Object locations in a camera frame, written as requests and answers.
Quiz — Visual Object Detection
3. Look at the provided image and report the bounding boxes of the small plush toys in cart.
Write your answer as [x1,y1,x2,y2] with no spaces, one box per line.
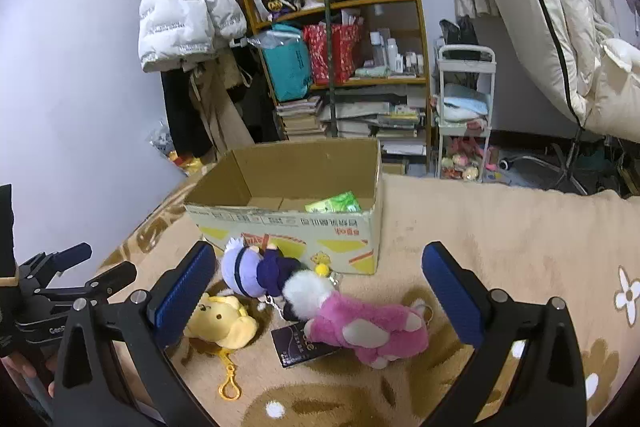
[440,139,486,180]

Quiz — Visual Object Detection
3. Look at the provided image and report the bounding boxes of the white fluffy plush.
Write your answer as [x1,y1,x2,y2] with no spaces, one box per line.
[281,252,346,320]

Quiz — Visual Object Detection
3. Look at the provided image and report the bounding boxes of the green pole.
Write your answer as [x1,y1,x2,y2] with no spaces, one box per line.
[320,0,338,138]

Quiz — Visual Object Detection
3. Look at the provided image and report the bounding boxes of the wooden shelf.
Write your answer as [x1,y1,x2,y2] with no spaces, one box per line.
[237,0,433,178]

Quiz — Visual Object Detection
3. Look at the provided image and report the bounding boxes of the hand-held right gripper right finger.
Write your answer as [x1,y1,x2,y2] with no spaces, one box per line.
[421,242,588,427]

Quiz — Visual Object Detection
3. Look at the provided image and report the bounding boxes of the yellow plush keychain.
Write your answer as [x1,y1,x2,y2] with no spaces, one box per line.
[184,292,258,400]

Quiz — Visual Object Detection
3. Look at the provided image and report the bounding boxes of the person's left hand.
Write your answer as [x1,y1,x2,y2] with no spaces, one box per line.
[0,353,57,400]

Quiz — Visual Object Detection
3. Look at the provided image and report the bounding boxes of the metal chair frame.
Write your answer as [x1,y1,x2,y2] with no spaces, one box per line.
[500,127,631,196]

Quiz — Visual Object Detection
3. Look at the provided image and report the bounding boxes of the stack of books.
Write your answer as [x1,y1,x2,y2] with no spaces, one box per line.
[275,96,326,140]

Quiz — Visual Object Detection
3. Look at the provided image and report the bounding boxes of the cardboard box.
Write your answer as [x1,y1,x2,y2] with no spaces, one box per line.
[184,138,383,275]

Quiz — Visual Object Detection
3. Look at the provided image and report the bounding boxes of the group of small bottles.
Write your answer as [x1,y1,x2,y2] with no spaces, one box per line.
[367,29,426,75]

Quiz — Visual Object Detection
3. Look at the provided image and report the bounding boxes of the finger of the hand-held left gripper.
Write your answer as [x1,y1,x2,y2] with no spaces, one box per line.
[35,262,138,308]
[17,243,93,280]

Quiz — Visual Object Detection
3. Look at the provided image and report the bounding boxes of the blue and white pillow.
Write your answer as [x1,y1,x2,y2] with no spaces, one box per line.
[437,83,488,118]

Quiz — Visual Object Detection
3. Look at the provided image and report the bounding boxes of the pink plush bear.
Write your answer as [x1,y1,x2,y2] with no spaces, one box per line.
[304,292,431,370]

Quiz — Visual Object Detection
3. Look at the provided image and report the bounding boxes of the dark cloth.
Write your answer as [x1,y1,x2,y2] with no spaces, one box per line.
[440,18,480,50]

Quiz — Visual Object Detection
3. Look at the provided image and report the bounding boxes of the pile of papers and magazines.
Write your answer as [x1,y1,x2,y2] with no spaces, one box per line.
[320,99,428,155]

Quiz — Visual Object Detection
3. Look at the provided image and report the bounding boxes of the teal bag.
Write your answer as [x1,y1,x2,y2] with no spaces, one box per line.
[262,32,313,102]

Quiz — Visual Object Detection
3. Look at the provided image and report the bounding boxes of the red gift bag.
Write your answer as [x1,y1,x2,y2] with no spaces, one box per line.
[303,23,363,85]

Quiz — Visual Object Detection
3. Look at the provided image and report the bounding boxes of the green packet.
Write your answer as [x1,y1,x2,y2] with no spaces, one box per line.
[305,191,362,214]

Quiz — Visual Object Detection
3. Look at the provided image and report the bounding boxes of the plastic bag pile on floor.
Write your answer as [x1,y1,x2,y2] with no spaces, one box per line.
[149,122,202,172]

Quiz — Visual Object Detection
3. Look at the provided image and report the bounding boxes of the white-haired purple doll plush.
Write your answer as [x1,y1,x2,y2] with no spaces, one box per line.
[220,234,303,298]

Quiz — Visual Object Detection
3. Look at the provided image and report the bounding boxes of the black card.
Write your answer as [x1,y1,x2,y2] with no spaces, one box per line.
[271,326,341,369]

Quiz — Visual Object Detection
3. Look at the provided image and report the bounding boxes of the white trolley cart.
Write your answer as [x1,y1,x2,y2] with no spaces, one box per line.
[434,46,497,182]

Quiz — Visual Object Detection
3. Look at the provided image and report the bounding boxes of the beige hanging coat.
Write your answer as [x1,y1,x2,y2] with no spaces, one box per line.
[187,57,256,155]

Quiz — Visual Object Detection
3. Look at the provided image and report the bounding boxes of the dark hanging coat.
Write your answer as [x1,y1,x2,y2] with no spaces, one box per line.
[160,57,216,158]

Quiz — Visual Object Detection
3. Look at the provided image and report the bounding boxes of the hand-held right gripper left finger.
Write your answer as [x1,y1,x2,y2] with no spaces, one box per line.
[52,241,221,427]

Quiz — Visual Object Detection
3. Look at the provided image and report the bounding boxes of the beige flower-print blanket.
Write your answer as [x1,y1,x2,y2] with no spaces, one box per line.
[95,172,640,427]

